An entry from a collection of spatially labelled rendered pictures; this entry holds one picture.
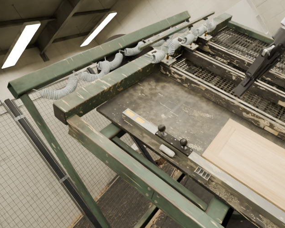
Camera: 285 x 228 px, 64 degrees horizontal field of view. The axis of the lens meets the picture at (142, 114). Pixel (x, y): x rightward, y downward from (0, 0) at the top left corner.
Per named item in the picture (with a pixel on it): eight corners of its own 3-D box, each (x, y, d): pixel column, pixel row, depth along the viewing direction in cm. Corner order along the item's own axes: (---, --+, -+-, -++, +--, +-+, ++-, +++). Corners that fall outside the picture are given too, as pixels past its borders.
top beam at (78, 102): (66, 126, 117) (64, 112, 111) (54, 116, 121) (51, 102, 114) (229, 24, 256) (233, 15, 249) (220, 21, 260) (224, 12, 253)
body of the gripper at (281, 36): (285, 30, 73) (263, 54, 78) (276, 22, 67) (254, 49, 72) (306, 42, 69) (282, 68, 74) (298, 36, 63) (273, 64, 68)
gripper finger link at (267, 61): (281, 53, 70) (279, 52, 69) (254, 82, 76) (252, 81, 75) (271, 46, 72) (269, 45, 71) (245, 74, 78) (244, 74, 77)
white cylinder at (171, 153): (158, 149, 115) (171, 159, 112) (159, 146, 113) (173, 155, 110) (161, 146, 117) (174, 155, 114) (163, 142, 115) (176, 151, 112)
